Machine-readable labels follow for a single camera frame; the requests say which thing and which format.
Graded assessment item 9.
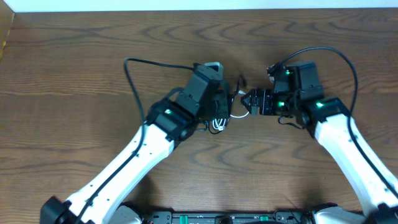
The white USB cable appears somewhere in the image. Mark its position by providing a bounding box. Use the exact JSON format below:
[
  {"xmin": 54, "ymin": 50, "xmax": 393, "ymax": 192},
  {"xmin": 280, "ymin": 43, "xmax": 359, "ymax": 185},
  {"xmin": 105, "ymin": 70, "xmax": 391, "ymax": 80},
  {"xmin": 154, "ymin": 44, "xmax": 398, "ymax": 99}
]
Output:
[{"xmin": 212, "ymin": 90, "xmax": 250, "ymax": 131}]

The black USB cable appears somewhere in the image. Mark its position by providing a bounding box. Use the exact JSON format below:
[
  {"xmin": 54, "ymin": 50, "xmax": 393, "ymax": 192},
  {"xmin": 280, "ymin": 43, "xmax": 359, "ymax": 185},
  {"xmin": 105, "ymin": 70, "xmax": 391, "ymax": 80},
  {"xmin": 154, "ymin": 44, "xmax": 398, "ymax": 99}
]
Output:
[{"xmin": 201, "ymin": 74, "xmax": 248, "ymax": 135}]

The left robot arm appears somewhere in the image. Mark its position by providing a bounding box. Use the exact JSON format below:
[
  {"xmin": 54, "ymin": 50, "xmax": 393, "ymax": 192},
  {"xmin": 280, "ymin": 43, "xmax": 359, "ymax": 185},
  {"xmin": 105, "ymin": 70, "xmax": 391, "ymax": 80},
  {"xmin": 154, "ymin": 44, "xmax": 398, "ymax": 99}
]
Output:
[{"xmin": 39, "ymin": 62, "xmax": 228, "ymax": 223}]

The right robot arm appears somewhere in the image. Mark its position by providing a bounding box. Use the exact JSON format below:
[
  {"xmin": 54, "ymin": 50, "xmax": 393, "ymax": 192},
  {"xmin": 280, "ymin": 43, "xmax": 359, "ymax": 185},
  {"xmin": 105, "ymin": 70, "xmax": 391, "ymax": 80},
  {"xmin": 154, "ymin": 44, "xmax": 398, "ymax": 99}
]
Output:
[{"xmin": 241, "ymin": 61, "xmax": 397, "ymax": 223}]

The cardboard box edge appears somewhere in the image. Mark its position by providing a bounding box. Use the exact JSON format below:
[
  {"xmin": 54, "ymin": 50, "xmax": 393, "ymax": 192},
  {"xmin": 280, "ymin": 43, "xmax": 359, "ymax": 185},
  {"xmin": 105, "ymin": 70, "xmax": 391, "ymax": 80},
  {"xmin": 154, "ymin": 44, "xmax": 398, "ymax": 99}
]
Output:
[{"xmin": 0, "ymin": 0, "xmax": 15, "ymax": 58}]

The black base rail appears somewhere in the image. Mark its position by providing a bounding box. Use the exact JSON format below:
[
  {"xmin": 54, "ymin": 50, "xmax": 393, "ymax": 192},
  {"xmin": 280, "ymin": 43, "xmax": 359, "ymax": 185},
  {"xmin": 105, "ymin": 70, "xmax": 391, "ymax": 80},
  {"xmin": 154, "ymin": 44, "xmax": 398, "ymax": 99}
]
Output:
[{"xmin": 142, "ymin": 209, "xmax": 315, "ymax": 224}]

